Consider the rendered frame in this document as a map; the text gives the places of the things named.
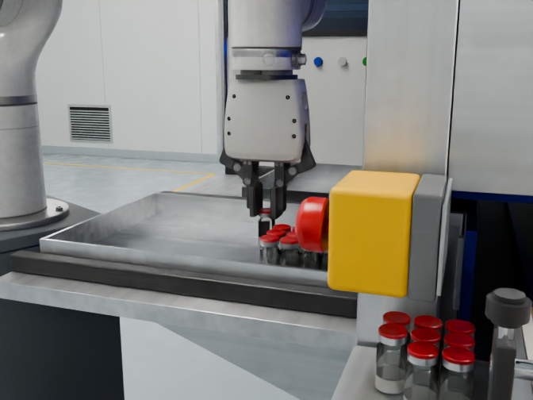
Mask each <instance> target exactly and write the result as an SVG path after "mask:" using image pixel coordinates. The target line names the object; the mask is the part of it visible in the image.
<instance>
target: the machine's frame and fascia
mask: <svg viewBox="0 0 533 400"><path fill-rule="evenodd" d="M449 178H452V190H456V191H468V192H480V193H492V194H516V195H528V196H533V0H460V7H459V19H458V40H457V52H456V64H455V75H454V97H453V108H452V119H451V141H450V152H449V164H448V176H447V181H448V179H449Z"/></svg>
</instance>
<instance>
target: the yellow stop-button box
mask: <svg viewBox="0 0 533 400"><path fill-rule="evenodd" d="M446 188H447V177H446V176H445V175H431V174H424V175H422V177H419V175H417V174H409V173H395V172H381V171H351V172H350V173H349V174H348V175H347V176H345V177H344V178H343V179H342V180H341V181H340V182H339V183H337V184H336V185H335V186H334V187H333V188H332V189H331V191H330V192H329V196H328V201H329V234H328V273H327V281H328V286H329V287H330V288H331V289H333V290H343V291H350V292H356V293H363V294H375V295H382V296H389V297H395V298H403V297H404V296H405V295H407V297H408V299H410V300H415V301H422V302H434V301H435V300H436V289H437V277H438V266H439V243H440V232H441V220H442V208H443V200H444V196H445V192H446Z"/></svg>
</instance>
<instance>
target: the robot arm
mask: <svg viewBox="0 0 533 400"><path fill-rule="evenodd" d="M62 5H63V0H0V232H3V231H12V230H19V229H28V228H33V227H37V226H41V225H46V224H49V223H52V222H55V221H58V220H60V219H62V218H64V217H66V216H67V215H68V213H69V208H68V204H67V203H66V202H62V201H60V200H55V199H50V198H46V193H45V183H44V165H43V156H42V147H41V138H40V121H39V112H38V101H37V92H36V65H37V61H38V59H39V57H40V54H41V52H42V50H43V48H44V46H45V45H46V43H47V41H48V39H49V37H50V36H51V35H52V32H53V30H54V28H55V27H56V25H57V22H58V20H59V17H60V14H61V11H62ZM325 6H326V0H231V42H232V70H240V75H236V78H235V79H231V81H230V84H229V88H228V97H227V103H226V110H225V120H224V148H223V151H222V153H221V155H220V159H219V162H220V163H221V164H223V165H224V166H226V167H229V168H230V169H232V170H234V172H235V173H236V174H237V175H238V176H239V177H240V178H241V179H242V180H243V184H244V185H245V186H247V208H248V209H249V213H250V217H256V216H257V215H259V209H261V208H263V184H262V182H260V181H259V161H261V162H274V187H272V188H271V189H270V218H272V219H277V218H279V217H280V216H282V214H283V212H285V211H286V191H287V184H288V183H289V182H290V181H291V180H292V179H293V178H294V177H295V176H296V175H298V174H300V173H302V172H305V171H308V170H311V169H312V168H314V167H315V166H316V162H315V160H314V158H313V154H312V152H311V150H310V144H311V138H310V120H309V102H308V95H307V89H306V85H305V79H298V78H297V77H298V75H293V70H300V69H301V65H306V62H307V56H306V54H301V50H302V49H301V48H302V32H304V31H307V30H309V29H311V28H313V27H314V26H316V25H317V24H318V23H319V21H320V20H321V18H322V17H323V15H324V11H325ZM299 159H301V162H300V163H297V164H294V165H293V166H290V163H292V162H296V161H298V160H299ZM241 160H242V161H241Z"/></svg>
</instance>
